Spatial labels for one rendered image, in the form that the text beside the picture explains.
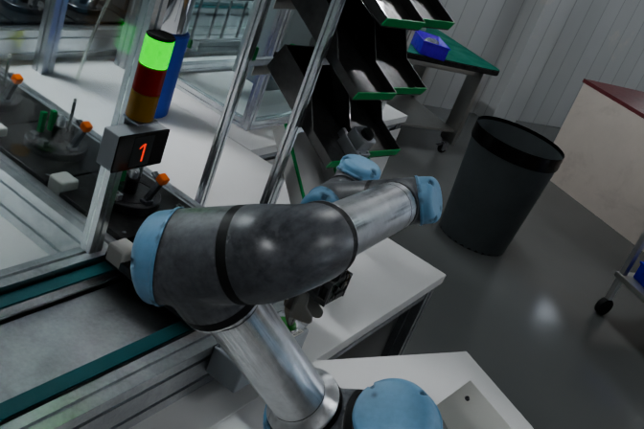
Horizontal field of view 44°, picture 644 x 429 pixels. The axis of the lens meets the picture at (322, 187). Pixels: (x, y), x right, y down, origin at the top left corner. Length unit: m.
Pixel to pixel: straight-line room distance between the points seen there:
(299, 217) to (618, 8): 7.27
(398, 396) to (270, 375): 0.20
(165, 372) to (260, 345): 0.35
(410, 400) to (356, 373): 0.52
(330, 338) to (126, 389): 0.58
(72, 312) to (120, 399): 0.25
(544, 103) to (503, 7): 1.28
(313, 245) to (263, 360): 0.23
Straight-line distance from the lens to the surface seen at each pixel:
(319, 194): 1.24
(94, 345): 1.43
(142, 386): 1.32
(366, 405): 1.18
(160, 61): 1.37
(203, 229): 0.89
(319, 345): 1.70
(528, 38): 7.10
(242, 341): 1.02
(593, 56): 8.09
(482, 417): 1.39
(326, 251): 0.88
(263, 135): 2.62
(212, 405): 1.46
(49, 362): 1.38
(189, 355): 1.39
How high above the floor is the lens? 1.81
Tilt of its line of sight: 23 degrees down
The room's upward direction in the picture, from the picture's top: 21 degrees clockwise
